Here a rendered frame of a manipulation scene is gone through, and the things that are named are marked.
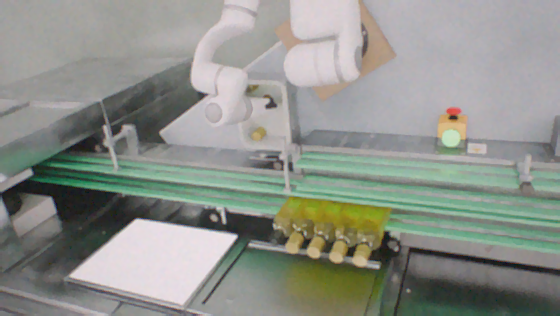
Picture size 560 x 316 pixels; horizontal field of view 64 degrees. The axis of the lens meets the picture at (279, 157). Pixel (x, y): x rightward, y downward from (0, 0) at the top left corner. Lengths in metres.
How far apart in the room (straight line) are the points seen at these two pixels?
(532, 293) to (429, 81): 0.60
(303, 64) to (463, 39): 0.46
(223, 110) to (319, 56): 0.27
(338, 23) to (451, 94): 0.44
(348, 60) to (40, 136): 1.10
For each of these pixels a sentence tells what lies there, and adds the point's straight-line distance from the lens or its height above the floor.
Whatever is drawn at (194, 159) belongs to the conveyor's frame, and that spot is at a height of 0.85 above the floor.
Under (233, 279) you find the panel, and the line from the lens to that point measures 1.29.
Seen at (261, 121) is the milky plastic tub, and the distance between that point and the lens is 1.47.
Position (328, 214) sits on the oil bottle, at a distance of 1.22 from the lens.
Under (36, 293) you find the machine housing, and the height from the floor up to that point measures 1.38.
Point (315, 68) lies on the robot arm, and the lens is 1.00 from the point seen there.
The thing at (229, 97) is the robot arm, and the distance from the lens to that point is 1.09.
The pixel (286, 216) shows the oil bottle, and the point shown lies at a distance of 1.23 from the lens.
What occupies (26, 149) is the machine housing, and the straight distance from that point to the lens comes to 1.67.
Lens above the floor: 2.00
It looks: 55 degrees down
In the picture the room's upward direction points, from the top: 139 degrees counter-clockwise
